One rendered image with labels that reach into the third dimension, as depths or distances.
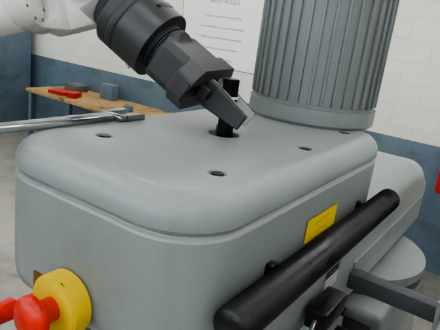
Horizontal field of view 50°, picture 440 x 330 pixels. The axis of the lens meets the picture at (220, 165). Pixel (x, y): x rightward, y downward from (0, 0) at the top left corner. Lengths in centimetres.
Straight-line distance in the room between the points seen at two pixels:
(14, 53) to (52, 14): 722
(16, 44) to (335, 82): 736
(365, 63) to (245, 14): 482
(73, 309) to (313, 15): 48
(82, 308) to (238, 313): 14
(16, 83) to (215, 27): 354
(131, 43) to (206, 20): 523
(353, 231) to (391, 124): 428
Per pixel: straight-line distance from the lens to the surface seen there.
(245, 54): 547
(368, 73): 72
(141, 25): 56
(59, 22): 68
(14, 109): 803
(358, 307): 100
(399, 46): 482
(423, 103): 477
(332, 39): 68
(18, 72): 796
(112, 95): 639
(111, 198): 39
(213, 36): 572
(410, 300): 85
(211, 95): 55
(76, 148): 45
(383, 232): 103
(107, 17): 59
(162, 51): 55
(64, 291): 43
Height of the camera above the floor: 201
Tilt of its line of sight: 16 degrees down
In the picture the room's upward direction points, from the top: 8 degrees clockwise
